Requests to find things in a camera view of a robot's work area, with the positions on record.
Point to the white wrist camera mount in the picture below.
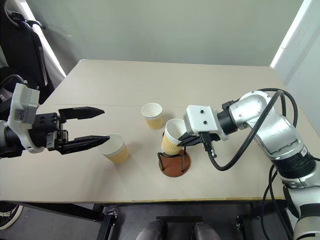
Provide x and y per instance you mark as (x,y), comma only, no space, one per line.
(25,105)
(200,120)

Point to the black and white shoe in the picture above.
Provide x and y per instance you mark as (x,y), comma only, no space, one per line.
(10,215)

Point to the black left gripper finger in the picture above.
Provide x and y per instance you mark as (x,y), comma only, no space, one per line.
(85,143)
(82,112)

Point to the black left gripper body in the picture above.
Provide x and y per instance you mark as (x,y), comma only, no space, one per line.
(42,130)

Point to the ribbed tan paper cup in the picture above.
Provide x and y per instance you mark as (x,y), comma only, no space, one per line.
(117,152)
(153,117)
(170,143)

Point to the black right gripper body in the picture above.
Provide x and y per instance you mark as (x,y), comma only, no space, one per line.
(215,137)

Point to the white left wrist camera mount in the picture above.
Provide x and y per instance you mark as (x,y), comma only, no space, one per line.
(25,105)

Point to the black metal table frame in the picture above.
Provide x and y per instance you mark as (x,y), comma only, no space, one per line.
(62,208)

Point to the dark rounded shape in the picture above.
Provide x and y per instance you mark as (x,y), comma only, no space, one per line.
(152,231)
(202,232)

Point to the black chair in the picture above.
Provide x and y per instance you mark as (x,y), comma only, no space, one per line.
(20,45)

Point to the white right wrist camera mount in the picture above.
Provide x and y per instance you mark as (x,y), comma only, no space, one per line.
(200,120)

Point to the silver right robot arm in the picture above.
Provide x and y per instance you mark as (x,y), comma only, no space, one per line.
(275,130)

